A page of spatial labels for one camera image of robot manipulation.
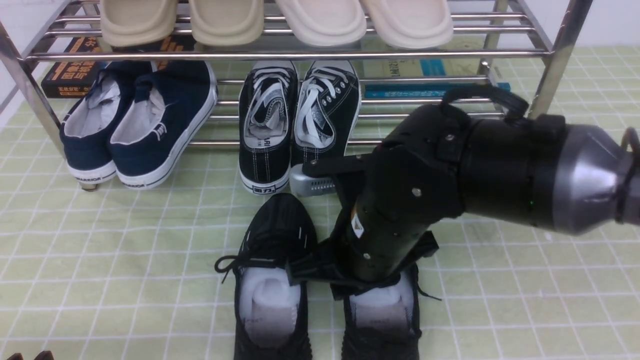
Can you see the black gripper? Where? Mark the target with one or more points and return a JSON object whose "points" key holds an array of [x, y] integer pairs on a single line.
{"points": [[407, 183]]}

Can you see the black mesh sneaker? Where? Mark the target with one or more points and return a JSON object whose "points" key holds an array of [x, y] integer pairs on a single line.
{"points": [[271, 315], [381, 312]]}

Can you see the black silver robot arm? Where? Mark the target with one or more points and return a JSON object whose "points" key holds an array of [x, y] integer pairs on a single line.
{"points": [[546, 174]]}

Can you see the navy canvas shoe right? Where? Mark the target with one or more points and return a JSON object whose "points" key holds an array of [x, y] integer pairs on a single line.
{"points": [[169, 107]]}

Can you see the navy canvas shoe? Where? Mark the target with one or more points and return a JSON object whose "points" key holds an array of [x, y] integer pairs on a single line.
{"points": [[169, 107], [85, 131]]}

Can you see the navy canvas shoe left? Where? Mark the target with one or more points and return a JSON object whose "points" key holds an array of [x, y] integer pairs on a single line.
{"points": [[85, 131]]}

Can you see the silver metal shoe rack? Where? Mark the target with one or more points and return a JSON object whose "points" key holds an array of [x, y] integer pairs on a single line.
{"points": [[512, 32]]}

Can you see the black canvas sneaker right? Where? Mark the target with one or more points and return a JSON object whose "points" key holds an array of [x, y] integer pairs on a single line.
{"points": [[328, 106]]}

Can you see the black canvas sneaker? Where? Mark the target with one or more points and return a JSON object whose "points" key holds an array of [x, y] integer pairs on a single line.
{"points": [[328, 106], [267, 104]]}

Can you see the black canvas sneaker left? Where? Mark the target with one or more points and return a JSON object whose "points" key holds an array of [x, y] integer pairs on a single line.
{"points": [[267, 104]]}

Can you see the teal beige book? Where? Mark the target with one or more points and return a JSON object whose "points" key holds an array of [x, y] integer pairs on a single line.
{"points": [[426, 78]]}

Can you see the cream slipper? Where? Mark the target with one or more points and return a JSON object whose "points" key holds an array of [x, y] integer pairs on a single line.
{"points": [[325, 23], [411, 24]]}

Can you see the cream slipper far right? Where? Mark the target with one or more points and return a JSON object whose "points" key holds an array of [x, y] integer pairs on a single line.
{"points": [[411, 24]]}

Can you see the tan slipper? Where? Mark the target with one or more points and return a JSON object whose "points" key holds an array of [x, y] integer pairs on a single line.
{"points": [[226, 22], [127, 23]]}

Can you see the tan slipper far left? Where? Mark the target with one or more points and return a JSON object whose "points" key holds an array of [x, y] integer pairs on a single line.
{"points": [[127, 23]]}

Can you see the black orange book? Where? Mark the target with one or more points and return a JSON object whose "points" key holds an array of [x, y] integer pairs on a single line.
{"points": [[73, 79]]}

